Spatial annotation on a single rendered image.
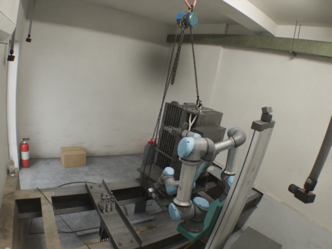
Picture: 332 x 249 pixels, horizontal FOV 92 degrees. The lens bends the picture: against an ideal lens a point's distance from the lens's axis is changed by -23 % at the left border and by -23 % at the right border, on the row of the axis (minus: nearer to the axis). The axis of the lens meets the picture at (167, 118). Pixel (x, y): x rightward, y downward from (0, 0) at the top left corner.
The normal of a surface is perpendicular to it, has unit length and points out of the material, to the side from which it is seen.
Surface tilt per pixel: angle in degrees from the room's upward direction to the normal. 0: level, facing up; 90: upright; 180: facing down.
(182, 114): 90
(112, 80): 90
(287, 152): 90
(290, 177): 90
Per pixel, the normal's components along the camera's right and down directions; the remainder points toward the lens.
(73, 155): 0.62, 0.31
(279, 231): -0.81, -0.02
